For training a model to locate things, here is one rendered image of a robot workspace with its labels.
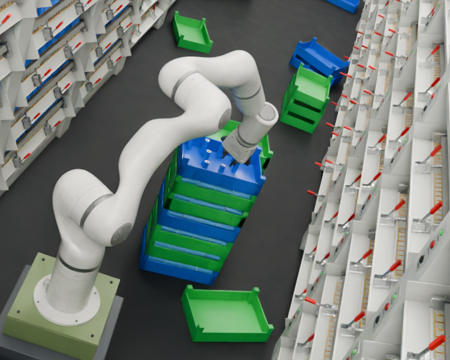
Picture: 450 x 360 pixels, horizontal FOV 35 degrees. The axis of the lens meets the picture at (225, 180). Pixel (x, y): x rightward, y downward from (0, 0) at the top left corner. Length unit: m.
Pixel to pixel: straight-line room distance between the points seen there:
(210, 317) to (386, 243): 0.98
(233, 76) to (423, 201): 0.58
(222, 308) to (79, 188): 1.12
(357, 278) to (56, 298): 0.85
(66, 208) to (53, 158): 1.32
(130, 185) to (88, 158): 1.44
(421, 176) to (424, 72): 0.68
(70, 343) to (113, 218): 0.45
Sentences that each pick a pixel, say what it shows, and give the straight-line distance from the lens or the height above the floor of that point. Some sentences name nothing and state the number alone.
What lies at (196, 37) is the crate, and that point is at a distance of 4.55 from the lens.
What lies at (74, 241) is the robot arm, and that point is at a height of 0.63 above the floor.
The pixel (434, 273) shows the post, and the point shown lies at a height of 1.15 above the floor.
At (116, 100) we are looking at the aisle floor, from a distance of 3.68.
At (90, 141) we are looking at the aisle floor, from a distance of 3.34.
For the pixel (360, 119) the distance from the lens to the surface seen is 3.37.
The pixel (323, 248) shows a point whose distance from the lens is 2.82.
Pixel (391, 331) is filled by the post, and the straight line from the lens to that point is 1.59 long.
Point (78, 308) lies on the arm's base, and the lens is 2.09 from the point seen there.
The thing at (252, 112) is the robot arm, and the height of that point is 0.92.
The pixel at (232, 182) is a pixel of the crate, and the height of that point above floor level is 0.51.
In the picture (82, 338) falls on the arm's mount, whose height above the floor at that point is 0.36.
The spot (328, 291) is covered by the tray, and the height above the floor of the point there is 0.49.
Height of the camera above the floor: 1.95
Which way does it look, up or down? 35 degrees down
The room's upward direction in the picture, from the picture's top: 25 degrees clockwise
